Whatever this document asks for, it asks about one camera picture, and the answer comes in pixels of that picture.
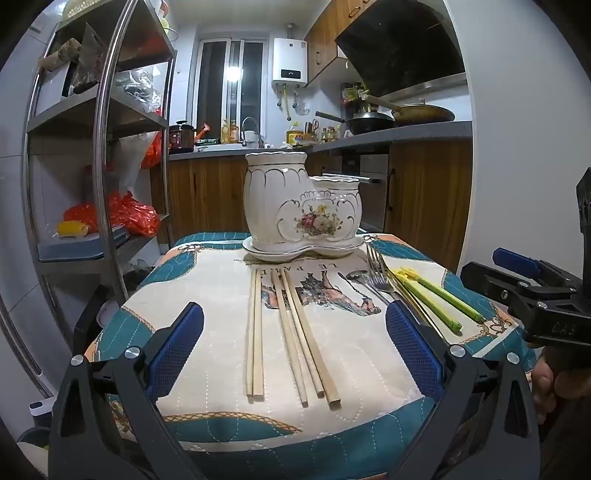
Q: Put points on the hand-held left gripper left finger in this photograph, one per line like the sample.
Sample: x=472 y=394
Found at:
x=178 y=341

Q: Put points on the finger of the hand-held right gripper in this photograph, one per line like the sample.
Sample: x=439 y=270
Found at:
x=515 y=259
x=503 y=290

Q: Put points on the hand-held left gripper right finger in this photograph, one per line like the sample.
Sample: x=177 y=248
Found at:
x=413 y=350

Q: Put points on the green utensil with yellow tip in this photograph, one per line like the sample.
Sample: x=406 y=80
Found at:
x=452 y=300
x=434 y=304

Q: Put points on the white floral ceramic utensil holder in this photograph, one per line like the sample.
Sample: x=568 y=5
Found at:
x=281 y=198

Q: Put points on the person's right hand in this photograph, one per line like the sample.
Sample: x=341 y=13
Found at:
x=544 y=385

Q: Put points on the printed teal table cloth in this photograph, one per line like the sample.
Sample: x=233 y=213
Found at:
x=221 y=332

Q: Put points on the metal spoon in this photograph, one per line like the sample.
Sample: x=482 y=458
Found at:
x=358 y=275

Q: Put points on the wooden lower cabinets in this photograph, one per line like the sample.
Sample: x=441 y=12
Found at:
x=429 y=194

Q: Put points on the large red plastic bag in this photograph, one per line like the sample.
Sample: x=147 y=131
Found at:
x=129 y=214

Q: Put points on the white ceramic saucer tray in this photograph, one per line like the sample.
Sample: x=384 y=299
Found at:
x=286 y=253

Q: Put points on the yellow item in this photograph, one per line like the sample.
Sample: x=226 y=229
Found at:
x=71 y=228

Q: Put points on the built-in oven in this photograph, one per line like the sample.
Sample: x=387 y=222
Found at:
x=371 y=198

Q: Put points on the brass frying pan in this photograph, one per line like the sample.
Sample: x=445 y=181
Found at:
x=425 y=114

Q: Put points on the white plastic bag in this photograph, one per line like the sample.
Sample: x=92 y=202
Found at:
x=131 y=157

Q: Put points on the small red plastic bag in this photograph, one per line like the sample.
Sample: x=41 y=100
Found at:
x=152 y=150

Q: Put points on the black wok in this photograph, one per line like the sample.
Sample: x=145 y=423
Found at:
x=369 y=124

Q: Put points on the dark red rice cooker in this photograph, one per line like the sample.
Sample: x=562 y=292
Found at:
x=181 y=138

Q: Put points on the metal faucet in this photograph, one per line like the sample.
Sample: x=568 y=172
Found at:
x=251 y=127

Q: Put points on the metal shelf rack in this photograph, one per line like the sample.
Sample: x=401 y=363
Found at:
x=138 y=115

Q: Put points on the yellow oil bottle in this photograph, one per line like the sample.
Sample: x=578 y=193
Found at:
x=294 y=136

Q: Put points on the black range hood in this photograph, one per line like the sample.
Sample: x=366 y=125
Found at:
x=401 y=50

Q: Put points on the window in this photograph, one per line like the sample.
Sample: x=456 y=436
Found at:
x=217 y=92

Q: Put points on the clear plastic bag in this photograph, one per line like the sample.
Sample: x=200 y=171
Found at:
x=138 y=87

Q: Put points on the wooden upper cabinet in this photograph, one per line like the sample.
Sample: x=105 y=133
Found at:
x=323 y=41

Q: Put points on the white water heater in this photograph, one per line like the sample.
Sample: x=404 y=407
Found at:
x=289 y=60

